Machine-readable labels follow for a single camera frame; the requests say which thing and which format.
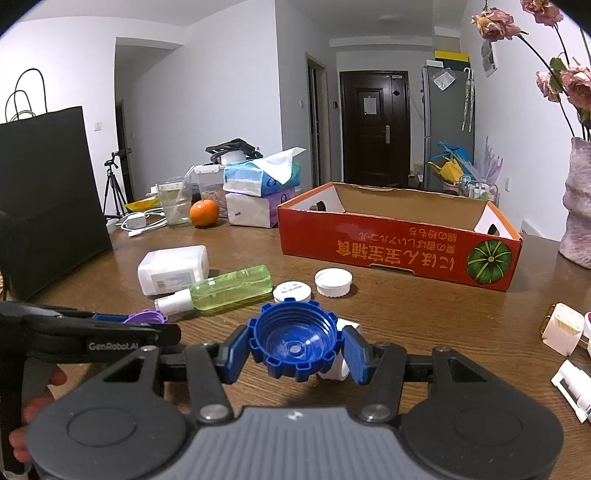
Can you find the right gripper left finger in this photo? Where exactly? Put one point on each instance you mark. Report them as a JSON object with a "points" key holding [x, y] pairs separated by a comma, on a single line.
{"points": [[209, 367]]}

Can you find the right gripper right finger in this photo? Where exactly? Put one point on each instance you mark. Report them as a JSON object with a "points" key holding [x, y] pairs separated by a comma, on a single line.
{"points": [[381, 369]]}

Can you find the purple plastic jar lid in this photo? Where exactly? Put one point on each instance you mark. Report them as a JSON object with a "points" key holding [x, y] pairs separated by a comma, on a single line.
{"points": [[147, 317]]}

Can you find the blue plastic jar lid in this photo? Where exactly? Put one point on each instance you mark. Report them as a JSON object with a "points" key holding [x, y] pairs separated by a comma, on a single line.
{"points": [[295, 339]]}

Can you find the green spray bottle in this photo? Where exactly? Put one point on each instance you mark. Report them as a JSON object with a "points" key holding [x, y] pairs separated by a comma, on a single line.
{"points": [[219, 292]]}

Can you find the white translucent plastic box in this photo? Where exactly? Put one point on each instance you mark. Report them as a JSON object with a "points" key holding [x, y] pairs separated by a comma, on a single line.
{"points": [[170, 270]]}

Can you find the white toothpick box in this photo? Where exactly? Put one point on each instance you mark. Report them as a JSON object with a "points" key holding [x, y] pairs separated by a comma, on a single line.
{"points": [[564, 329]]}

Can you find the red white lint brush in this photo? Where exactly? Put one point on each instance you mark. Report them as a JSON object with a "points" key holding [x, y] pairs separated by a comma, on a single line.
{"points": [[574, 384]]}

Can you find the person left hand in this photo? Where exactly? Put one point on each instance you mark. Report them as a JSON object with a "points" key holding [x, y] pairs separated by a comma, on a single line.
{"points": [[17, 438]]}

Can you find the white ribbed bottle cap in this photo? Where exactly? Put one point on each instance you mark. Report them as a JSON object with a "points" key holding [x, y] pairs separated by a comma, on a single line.
{"points": [[333, 282]]}

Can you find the white round flat disc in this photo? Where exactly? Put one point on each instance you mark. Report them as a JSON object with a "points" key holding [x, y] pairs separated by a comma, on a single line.
{"points": [[296, 290]]}

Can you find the black paper bag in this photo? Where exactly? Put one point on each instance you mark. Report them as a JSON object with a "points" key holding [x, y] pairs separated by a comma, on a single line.
{"points": [[51, 218]]}

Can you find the orange cardboard box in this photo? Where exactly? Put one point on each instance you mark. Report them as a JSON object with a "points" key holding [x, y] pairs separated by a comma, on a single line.
{"points": [[431, 235]]}

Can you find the orange fruit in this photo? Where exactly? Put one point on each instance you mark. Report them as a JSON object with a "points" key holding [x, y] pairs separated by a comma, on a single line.
{"points": [[204, 213]]}

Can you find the purple white tissue pack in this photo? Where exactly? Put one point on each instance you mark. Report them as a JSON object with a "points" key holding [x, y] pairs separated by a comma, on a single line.
{"points": [[249, 211]]}

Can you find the clear plastic cup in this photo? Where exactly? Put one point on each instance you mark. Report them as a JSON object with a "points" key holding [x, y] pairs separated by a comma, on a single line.
{"points": [[175, 199]]}

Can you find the yellow snack packet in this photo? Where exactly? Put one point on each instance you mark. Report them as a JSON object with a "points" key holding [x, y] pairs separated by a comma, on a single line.
{"points": [[143, 205]]}

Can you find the clear food container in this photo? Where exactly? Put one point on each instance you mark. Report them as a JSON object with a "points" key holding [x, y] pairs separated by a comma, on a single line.
{"points": [[210, 182]]}

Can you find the blue tissue pack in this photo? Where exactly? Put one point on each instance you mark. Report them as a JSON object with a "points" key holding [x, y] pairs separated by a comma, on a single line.
{"points": [[264, 176]]}

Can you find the black headset on container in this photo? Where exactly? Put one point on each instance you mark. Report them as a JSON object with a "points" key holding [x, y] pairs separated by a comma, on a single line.
{"points": [[233, 151]]}

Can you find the pink textured vase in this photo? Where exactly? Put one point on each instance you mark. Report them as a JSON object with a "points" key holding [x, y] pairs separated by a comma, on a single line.
{"points": [[575, 244]]}

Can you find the dark wooden door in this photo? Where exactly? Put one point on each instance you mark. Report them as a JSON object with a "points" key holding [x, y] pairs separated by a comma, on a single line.
{"points": [[376, 128]]}

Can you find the grey refrigerator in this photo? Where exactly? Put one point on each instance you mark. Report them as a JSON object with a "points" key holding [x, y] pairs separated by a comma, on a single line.
{"points": [[447, 110]]}

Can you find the white charger with cable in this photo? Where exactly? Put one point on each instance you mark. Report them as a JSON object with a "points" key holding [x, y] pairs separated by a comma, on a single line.
{"points": [[138, 223]]}

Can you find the black camera tripod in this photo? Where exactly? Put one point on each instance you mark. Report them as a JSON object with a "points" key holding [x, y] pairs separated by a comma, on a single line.
{"points": [[113, 190]]}

